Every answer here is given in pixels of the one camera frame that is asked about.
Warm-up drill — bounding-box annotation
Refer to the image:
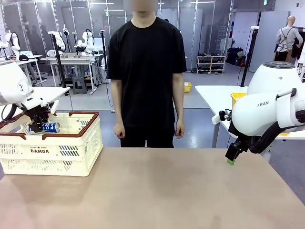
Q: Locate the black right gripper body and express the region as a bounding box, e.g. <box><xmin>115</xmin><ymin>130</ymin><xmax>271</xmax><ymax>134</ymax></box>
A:
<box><xmin>227</xmin><ymin>121</ymin><xmax>251</xmax><ymax>154</ymax></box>

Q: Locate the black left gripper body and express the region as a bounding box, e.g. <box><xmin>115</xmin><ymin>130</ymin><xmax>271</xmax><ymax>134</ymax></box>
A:
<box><xmin>25</xmin><ymin>106</ymin><xmax>51</xmax><ymax>125</ymax></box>

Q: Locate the blue Pocari Sweat can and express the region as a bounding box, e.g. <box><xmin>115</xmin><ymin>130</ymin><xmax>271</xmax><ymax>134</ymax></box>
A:
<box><xmin>28</xmin><ymin>122</ymin><xmax>61</xmax><ymax>134</ymax></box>

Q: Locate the person's right forearm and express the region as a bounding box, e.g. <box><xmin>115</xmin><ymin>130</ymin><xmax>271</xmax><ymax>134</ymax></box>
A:
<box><xmin>111</xmin><ymin>95</ymin><xmax>125</xmax><ymax>126</ymax></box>

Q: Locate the person's left forearm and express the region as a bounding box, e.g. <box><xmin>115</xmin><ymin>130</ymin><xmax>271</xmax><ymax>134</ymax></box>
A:
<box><xmin>173</xmin><ymin>93</ymin><xmax>185</xmax><ymax>122</ymax></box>

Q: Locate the cream shopping basket brown rim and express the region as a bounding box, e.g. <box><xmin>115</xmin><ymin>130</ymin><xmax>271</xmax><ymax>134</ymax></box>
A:
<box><xmin>0</xmin><ymin>111</ymin><xmax>103</xmax><ymax>177</ymax></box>

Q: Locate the person's left hand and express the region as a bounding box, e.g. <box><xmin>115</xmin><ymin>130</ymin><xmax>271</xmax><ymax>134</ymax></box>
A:
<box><xmin>174</xmin><ymin>119</ymin><xmax>186</xmax><ymax>140</ymax></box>

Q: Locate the person's right hand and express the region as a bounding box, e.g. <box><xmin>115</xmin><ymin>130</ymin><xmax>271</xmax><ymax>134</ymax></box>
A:
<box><xmin>113</xmin><ymin>124</ymin><xmax>126</xmax><ymax>139</ymax></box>

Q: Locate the white side table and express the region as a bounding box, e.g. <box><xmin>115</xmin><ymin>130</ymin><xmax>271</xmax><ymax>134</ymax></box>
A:
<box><xmin>30</xmin><ymin>86</ymin><xmax>71</xmax><ymax>112</ymax></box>
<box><xmin>194</xmin><ymin>85</ymin><xmax>305</xmax><ymax>148</ymax></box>

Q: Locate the grey plastic stool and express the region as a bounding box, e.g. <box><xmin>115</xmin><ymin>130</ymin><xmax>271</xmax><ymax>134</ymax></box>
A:
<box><xmin>72</xmin><ymin>76</ymin><xmax>86</xmax><ymax>95</ymax></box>

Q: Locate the white lab desk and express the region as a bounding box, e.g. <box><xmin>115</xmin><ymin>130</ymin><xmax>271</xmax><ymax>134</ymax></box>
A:
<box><xmin>40</xmin><ymin>54</ymin><xmax>103</xmax><ymax>93</ymax></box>
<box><xmin>0</xmin><ymin>54</ymin><xmax>47</xmax><ymax>86</ymax></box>

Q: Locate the black stand with white top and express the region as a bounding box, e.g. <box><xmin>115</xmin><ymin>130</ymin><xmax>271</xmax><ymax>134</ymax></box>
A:
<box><xmin>240</xmin><ymin>26</ymin><xmax>260</xmax><ymax>87</ymax></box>

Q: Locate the white shoe rack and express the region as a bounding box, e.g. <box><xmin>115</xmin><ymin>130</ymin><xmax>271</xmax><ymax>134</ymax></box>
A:
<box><xmin>196</xmin><ymin>55</ymin><xmax>226</xmax><ymax>74</ymax></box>

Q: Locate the black bags pile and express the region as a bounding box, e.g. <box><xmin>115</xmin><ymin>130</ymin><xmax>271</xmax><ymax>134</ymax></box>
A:
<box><xmin>226</xmin><ymin>47</ymin><xmax>246</xmax><ymax>67</ymax></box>

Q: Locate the mannequin with grey apron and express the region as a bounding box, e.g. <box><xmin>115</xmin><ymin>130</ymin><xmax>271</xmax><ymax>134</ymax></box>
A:
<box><xmin>274</xmin><ymin>16</ymin><xmax>305</xmax><ymax>62</ymax></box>

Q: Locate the person in black t-shirt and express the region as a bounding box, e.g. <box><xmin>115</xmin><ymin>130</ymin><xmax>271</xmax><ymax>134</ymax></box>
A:
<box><xmin>106</xmin><ymin>0</ymin><xmax>187</xmax><ymax>148</ymax></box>

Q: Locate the black right arm cable sleeve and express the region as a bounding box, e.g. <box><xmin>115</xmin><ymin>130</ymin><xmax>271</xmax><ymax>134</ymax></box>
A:
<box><xmin>249</xmin><ymin>112</ymin><xmax>305</xmax><ymax>155</ymax></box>

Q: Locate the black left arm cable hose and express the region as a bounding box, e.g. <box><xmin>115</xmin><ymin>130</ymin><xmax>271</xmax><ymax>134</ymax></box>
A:
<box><xmin>0</xmin><ymin>104</ymin><xmax>28</xmax><ymax>125</ymax></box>

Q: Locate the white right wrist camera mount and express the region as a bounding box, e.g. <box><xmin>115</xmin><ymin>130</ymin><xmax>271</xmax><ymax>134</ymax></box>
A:
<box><xmin>212</xmin><ymin>109</ymin><xmax>232</xmax><ymax>125</ymax></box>

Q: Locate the black camera stand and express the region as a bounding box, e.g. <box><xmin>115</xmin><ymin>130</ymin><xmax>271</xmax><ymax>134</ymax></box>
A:
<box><xmin>49</xmin><ymin>33</ymin><xmax>67</xmax><ymax>88</ymax></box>

